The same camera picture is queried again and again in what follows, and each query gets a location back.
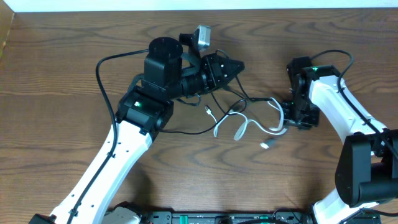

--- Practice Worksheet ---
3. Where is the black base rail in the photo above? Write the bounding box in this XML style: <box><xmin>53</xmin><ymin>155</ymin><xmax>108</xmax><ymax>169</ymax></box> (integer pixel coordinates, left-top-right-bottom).
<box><xmin>102</xmin><ymin>202</ymin><xmax>381</xmax><ymax>224</ymax></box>

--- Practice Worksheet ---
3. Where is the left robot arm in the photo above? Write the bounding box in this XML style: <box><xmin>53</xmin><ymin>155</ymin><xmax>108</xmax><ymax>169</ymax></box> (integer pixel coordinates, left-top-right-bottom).
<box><xmin>30</xmin><ymin>34</ymin><xmax>244</xmax><ymax>223</ymax></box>

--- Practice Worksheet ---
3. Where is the white USB cable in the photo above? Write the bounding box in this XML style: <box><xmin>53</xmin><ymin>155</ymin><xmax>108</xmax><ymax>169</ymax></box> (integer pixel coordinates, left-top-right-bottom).
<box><xmin>204</xmin><ymin>96</ymin><xmax>289</xmax><ymax>150</ymax></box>

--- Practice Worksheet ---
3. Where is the black USB cable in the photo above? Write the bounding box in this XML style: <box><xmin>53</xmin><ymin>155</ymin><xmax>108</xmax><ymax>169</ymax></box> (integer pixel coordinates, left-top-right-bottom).
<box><xmin>160</xmin><ymin>49</ymin><xmax>277</xmax><ymax>136</ymax></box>

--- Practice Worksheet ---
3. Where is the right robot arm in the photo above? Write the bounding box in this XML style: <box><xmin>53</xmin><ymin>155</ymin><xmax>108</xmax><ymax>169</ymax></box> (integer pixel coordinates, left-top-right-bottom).
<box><xmin>282</xmin><ymin>56</ymin><xmax>397</xmax><ymax>223</ymax></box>

